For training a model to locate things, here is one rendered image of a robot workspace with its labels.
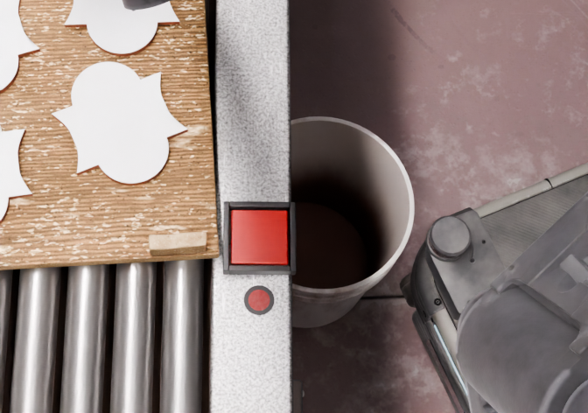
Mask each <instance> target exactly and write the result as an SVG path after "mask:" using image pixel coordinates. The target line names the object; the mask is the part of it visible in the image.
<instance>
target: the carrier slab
mask: <svg viewBox="0 0 588 413"><path fill-rule="evenodd" d="M170 4H171V7H172V9H173V11H174V13H175V15H176V16H177V18H178V20H179V23H180V24H159V25H158V26H157V34H156V36H155V38H154V39H153V41H152V42H151V43H150V45H149V46H148V47H146V48H145V49H144V50H142V51H141V52H139V53H136V54H133V55H130V56H115V55H111V54H108V53H106V52H104V51H102V50H101V49H100V48H98V47H97V46H96V45H95V43H94V42H93V41H92V39H91V38H90V36H89V34H88V28H87V27H67V28H65V26H64V24H65V23H66V21H67V19H68V17H69V15H70V13H71V11H72V8H73V6H74V0H21V3H20V8H19V18H20V21H21V24H22V26H23V29H24V33H25V34H26V36H27V37H28V38H29V39H30V40H31V42H32V43H33V44H35V45H36V46H37V47H38V48H39V49H40V52H36V53H34V54H30V55H27V56H24V57H21V58H19V71H18V74H17V78H16V79H15V81H14V82H13V83H12V85H11V86H10V87H9V88H8V89H7V90H5V91H4V92H2V93H1V94H0V126H1V128H2V131H3V132H5V131H11V130H23V129H25V130H26V133H25V135H24V139H23V141H22V143H21V146H20V150H19V155H18V156H19V165H20V173H21V177H22V179H23V181H24V183H25V184H26V186H27V187H28V189H29V190H30V191H31V193H32V195H33V196H31V197H24V198H18V199H10V206H9V210H8V213H7V214H6V216H5V218H4V220H3V222H2V223H1V224H0V270H20V269H36V268H51V267H67V266H83V265H99V264H115V263H146V262H162V261H177V260H193V259H209V258H218V257H219V254H220V253H219V237H218V221H217V206H216V191H215V175H214V145H213V129H212V114H211V98H210V82H209V67H208V51H207V21H206V6H205V0H171V1H170ZM101 62H115V63H120V64H123V65H125V66H126V67H129V68H130V69H131V70H133V71H134V72H135V73H136V74H137V76H138V77H139V79H140V80H141V79H143V78H146V77H149V76H151V75H153V74H157V73H160V72H161V85H160V90H161V95H162V97H163V99H164V103H165V105H166V107H167V108H168V110H169V112H170V114H171V115H172V116H173V117H174V118H175V119H176V120H177V121H178V122H179V123H180V124H182V125H183V126H184V127H186V128H187V129H188V132H186V133H184V134H181V135H179V136H175V137H173V138H171V139H168V144H169V157H168V160H167V163H166V166H165V167H164V169H163V170H162V171H161V173H160V174H159V175H158V176H157V177H155V178H154V179H153V180H151V181H149V182H147V183H145V184H142V185H121V184H118V183H116V182H114V181H113V180H111V179H109V178H108V177H107V176H106V175H105V174H104V173H103V172H102V170H101V169H100V167H98V168H95V169H93V170H91V171H87V172H85V173H82V174H81V175H77V168H78V150H77V148H76V145H75V143H74V140H73V138H72V136H71V134H70V132H69V131H68V129H67V128H66V127H65V126H64V125H63V124H61V123H60V122H59V121H58V120H56V119H55V118H54V117H53V116H52V113H55V112H57V111H60V110H62V109H66V108H68V107H71V106H73V104H72V97H71V94H72V88H73V85H74V82H75V80H76V79H77V77H78V76H79V75H80V74H81V72H83V71H84V70H85V69H87V68H88V67H91V66H92V65H94V64H97V63H101ZM191 232H206V252H200V253H192V254H170V255H151V253H150V248H149V235H175V234H180V233H191Z"/></svg>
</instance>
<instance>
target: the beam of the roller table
mask: <svg viewBox="0 0 588 413"><path fill-rule="evenodd" d="M213 160H214V175H215V191H216V206H217V221H218V237H219V253H220V254H219V257H218V258H212V278H211V332H210V385H209V413H293V339H292V275H229V274H228V275H223V219H224V201H229V202H230V201H266V202H290V203H291V31H290V0H216V12H215V66H214V119H213ZM256 285H262V286H265V287H267V288H269V289H270V290H271V291H272V293H273V295H274V299H275V302H274V305H273V307H272V309H271V310H270V311H269V312H268V313H266V314H264V315H255V314H252V313H250V312H249V311H248V310H247V309H246V307H245V304H244V296H245V293H246V292H247V290H248V289H249V288H251V287H253V286H256Z"/></svg>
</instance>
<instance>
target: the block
mask: <svg viewBox="0 0 588 413"><path fill-rule="evenodd" d="M149 248H150V254H151V255H152V256H161V255H170V254H192V253H200V252H206V251H207V233H206V232H191V233H180V234H150V235H149Z"/></svg>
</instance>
